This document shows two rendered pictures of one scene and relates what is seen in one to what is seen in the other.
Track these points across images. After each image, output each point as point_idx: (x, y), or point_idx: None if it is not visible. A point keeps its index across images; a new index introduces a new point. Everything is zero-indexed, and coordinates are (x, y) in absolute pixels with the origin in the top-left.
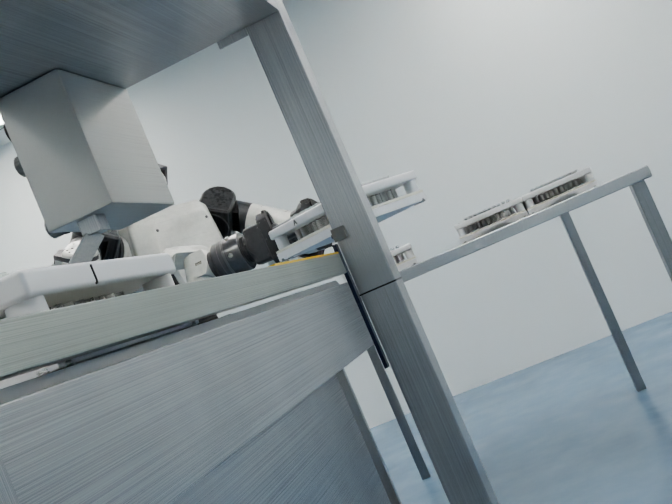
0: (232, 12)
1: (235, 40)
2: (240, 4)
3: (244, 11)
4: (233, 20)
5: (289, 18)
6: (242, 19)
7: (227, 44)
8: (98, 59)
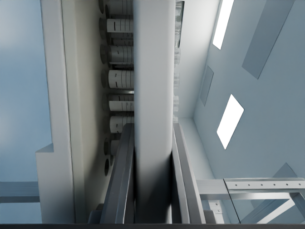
0: (204, 205)
1: (209, 206)
2: (202, 202)
3: (204, 201)
4: (207, 205)
5: (209, 179)
6: (207, 201)
7: (210, 209)
8: None
